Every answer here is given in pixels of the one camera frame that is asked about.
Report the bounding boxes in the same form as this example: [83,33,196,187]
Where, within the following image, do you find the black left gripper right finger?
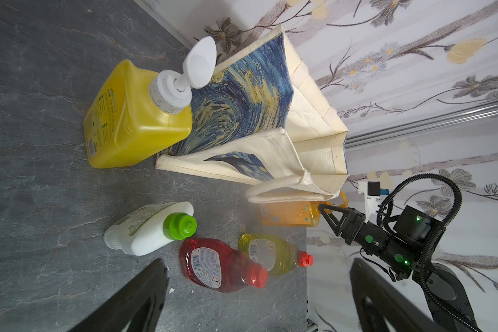
[350,258,444,332]

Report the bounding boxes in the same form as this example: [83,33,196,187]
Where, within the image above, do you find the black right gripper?
[318,203,417,280]

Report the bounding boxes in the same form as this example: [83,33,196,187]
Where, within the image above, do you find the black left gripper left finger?
[71,259,169,331]

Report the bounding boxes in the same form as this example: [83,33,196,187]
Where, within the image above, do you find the orange pump soap bottle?
[255,201,335,228]

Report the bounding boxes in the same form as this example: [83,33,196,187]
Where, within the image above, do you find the yellow-green dish soap red cap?
[238,233,314,276]

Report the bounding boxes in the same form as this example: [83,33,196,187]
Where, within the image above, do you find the red dish soap bottle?
[179,238,268,293]

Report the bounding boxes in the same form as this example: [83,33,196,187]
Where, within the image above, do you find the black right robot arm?
[318,204,479,331]

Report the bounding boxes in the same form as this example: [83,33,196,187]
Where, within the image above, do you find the cream starry night tote bag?
[156,27,349,203]

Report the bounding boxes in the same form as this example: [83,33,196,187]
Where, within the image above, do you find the large yellow pump soap bottle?
[84,37,217,169]

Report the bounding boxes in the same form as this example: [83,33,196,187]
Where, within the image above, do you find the white bottle green cap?
[103,201,198,257]

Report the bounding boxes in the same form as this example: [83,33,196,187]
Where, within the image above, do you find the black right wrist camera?
[394,206,441,246]

